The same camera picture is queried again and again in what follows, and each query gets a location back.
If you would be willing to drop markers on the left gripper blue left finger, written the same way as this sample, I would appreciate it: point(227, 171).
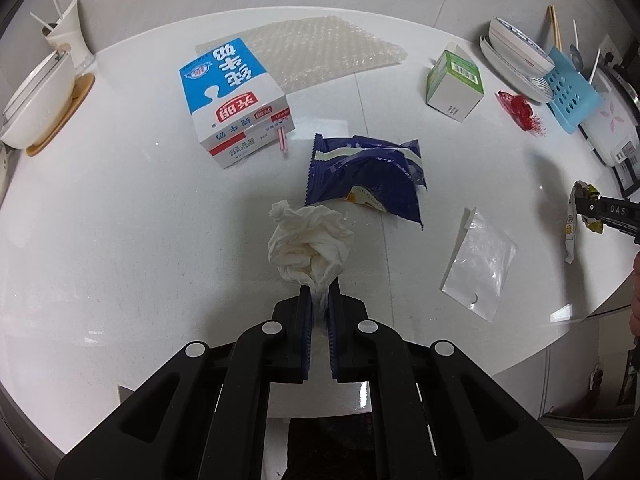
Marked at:
point(301, 330)

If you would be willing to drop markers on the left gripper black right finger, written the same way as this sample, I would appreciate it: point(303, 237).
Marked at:
point(335, 326)

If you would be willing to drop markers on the yellow white snack wrapper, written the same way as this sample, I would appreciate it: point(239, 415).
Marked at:
point(584, 191)

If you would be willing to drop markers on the white tissue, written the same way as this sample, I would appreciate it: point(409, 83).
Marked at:
point(309, 247)

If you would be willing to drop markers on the person's right hand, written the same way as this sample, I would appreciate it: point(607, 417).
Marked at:
point(634, 320)

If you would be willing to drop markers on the light blue plastic basket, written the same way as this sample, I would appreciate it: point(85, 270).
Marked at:
point(573, 98)

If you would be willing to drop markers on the blue snack wrapper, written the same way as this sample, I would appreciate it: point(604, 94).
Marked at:
point(376, 173)

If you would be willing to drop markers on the clear plastic pouch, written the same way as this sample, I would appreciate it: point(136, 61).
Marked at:
point(481, 263)

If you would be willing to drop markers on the red mesh net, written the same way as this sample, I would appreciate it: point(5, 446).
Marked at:
point(521, 112)

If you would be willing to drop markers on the wooden chopsticks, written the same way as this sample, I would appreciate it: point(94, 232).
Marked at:
point(553, 19)

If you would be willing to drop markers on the striped ceramic plate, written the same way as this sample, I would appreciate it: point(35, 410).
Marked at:
point(535, 89)

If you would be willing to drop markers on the white ceramic bowl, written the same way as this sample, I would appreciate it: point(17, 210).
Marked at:
point(518, 49)

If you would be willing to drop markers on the blue white milk carton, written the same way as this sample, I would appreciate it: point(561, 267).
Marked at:
point(236, 106)

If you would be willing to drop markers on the green white carton box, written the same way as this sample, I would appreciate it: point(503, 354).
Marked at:
point(454, 85)

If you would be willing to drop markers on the bubble wrap sheet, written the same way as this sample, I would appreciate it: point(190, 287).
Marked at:
point(283, 57)

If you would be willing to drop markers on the wooden coaster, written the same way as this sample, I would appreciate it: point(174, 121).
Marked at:
point(82, 87)

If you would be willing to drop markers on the large white bowl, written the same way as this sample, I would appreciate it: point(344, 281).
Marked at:
point(38, 102)

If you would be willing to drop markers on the white utensil holder cup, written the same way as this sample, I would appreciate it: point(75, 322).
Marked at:
point(65, 35)

